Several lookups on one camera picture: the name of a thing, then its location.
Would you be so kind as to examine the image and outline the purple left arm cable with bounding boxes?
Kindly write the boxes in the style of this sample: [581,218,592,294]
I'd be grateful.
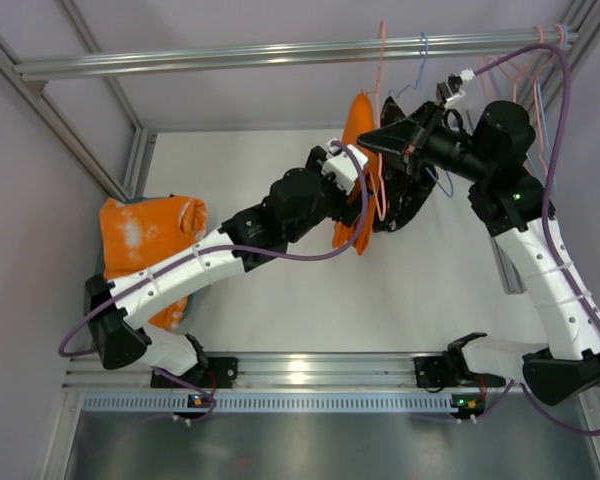
[58,140,371,431]

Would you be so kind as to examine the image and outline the aluminium hanging rail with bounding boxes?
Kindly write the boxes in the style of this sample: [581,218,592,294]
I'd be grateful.
[14,26,578,82]

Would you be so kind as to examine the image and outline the aluminium front rail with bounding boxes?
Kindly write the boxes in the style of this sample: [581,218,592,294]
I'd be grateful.
[62,352,437,390]

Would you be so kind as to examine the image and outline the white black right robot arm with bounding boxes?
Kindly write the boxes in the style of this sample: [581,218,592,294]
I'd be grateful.
[357,100,600,406]

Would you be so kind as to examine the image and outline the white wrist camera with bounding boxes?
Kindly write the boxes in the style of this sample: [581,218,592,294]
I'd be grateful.
[321,138,369,194]
[435,69,476,109]

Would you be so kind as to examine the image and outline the grey slotted cable duct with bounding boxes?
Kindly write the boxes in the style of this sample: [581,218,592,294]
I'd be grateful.
[82,392,481,413]

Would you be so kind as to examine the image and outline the orange tie-dye garment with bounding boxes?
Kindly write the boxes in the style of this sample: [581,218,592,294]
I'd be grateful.
[98,194,209,332]

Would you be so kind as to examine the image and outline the plain orange trousers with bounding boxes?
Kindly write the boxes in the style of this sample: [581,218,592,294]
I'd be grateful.
[332,93,380,256]

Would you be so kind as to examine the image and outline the black white patterned trousers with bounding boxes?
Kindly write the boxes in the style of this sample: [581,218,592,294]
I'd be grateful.
[373,95,437,232]

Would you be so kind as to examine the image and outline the blue wire hanger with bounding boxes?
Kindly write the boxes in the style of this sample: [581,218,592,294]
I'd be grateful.
[388,32,455,197]

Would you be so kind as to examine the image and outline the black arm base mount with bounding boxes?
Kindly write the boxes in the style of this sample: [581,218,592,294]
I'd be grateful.
[177,356,238,389]

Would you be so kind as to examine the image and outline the pink wire hanger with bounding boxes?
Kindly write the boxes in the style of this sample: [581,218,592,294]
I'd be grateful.
[365,19,387,221]

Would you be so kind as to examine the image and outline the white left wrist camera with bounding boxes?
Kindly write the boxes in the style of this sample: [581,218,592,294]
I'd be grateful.
[321,138,369,194]

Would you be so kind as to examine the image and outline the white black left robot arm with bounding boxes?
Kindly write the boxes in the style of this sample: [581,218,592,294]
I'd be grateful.
[85,141,369,384]

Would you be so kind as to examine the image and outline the pink hanger on rail end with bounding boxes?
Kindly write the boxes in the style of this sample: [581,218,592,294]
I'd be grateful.
[487,50,553,176]

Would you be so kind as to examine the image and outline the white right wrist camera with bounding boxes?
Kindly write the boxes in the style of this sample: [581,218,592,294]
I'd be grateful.
[435,69,476,109]

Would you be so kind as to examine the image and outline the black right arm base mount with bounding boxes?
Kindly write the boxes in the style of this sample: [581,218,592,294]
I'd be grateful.
[413,352,507,390]

